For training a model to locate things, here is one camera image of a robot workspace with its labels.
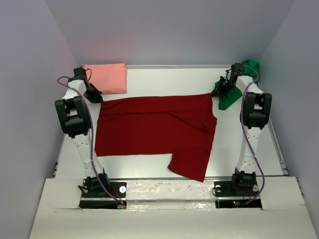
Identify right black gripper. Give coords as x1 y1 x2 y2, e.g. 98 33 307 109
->
209 76 237 97

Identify red t shirt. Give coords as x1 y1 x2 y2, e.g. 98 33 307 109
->
95 94 217 182

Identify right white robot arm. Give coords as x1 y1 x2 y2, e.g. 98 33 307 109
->
210 76 272 196

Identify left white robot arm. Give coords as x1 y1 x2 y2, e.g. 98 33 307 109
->
54 76 114 199

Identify folded pink t shirt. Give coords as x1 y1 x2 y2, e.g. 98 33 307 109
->
84 63 127 94

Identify green t shirt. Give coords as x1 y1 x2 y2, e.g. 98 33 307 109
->
218 59 260 111

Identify white front cover board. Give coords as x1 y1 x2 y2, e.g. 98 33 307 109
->
30 177 316 239

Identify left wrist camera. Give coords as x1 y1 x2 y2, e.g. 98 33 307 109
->
73 67 87 78

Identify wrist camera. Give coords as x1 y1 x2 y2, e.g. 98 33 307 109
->
73 67 87 78
231 63 245 76

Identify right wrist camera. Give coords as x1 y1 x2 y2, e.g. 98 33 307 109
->
231 63 245 76

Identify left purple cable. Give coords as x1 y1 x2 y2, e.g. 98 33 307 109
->
57 76 125 207

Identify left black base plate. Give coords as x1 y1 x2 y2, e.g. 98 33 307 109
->
78 180 127 210

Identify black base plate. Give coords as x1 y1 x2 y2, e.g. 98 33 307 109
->
78 180 127 210
211 180 262 209

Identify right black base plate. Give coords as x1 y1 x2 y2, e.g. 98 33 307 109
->
211 180 262 209

